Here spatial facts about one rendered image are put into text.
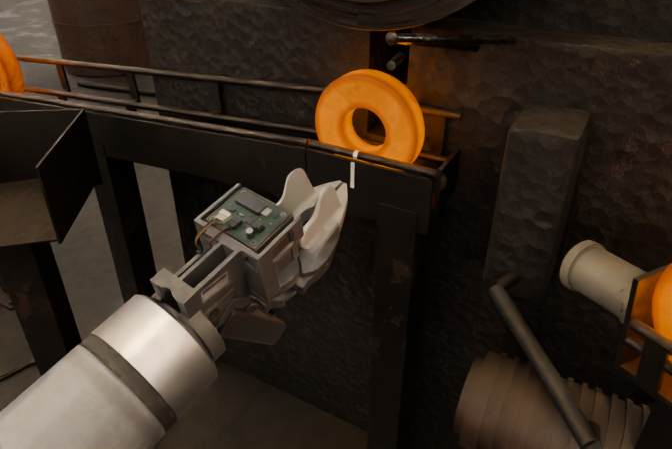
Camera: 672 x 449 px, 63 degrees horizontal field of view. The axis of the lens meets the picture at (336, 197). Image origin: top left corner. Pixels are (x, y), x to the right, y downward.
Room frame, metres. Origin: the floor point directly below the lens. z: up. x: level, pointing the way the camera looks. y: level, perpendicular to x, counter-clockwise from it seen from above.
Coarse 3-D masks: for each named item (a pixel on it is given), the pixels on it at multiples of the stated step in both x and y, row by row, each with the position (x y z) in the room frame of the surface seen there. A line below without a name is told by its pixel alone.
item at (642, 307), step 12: (648, 276) 0.40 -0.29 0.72; (660, 276) 0.41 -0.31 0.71; (636, 288) 0.40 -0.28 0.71; (648, 288) 0.40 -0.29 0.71; (636, 300) 0.40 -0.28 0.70; (648, 300) 0.40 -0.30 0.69; (636, 312) 0.40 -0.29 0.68; (648, 312) 0.40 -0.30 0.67; (624, 324) 0.40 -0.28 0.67; (648, 324) 0.40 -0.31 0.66; (624, 336) 0.39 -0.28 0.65; (636, 336) 0.40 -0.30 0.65; (624, 348) 0.39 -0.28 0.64; (624, 360) 0.39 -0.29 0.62
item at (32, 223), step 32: (0, 128) 0.81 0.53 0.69; (32, 128) 0.81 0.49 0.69; (64, 128) 0.82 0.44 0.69; (0, 160) 0.81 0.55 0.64; (32, 160) 0.81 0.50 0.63; (64, 160) 0.70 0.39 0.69; (96, 160) 0.82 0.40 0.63; (0, 192) 0.77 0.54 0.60; (32, 192) 0.76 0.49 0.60; (64, 192) 0.67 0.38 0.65; (0, 224) 0.67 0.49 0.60; (32, 224) 0.66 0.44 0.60; (64, 224) 0.65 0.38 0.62; (0, 256) 0.68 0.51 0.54; (32, 256) 0.68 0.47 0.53; (32, 288) 0.68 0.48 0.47; (64, 288) 0.74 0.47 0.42; (32, 320) 0.68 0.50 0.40; (64, 320) 0.71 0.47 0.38; (32, 352) 0.68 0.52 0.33; (64, 352) 0.68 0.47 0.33
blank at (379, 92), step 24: (360, 72) 0.71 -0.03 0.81; (336, 96) 0.71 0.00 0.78; (360, 96) 0.70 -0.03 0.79; (384, 96) 0.68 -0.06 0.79; (408, 96) 0.68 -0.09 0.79; (336, 120) 0.71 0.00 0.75; (384, 120) 0.68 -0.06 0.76; (408, 120) 0.66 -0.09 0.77; (336, 144) 0.71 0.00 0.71; (360, 144) 0.72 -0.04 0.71; (384, 144) 0.68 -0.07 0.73; (408, 144) 0.66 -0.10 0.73
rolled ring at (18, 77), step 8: (0, 40) 1.12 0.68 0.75; (0, 48) 1.10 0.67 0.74; (8, 48) 1.11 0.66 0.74; (0, 56) 1.09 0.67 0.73; (8, 56) 1.10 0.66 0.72; (0, 64) 1.09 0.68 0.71; (8, 64) 1.10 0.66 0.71; (16, 64) 1.11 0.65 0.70; (0, 72) 1.10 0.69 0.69; (8, 72) 1.09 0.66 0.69; (16, 72) 1.10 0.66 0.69; (0, 80) 1.10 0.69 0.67; (8, 80) 1.09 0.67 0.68; (16, 80) 1.10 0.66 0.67; (0, 88) 1.11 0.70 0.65; (8, 88) 1.09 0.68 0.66; (16, 88) 1.10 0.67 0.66; (0, 96) 1.11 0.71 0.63
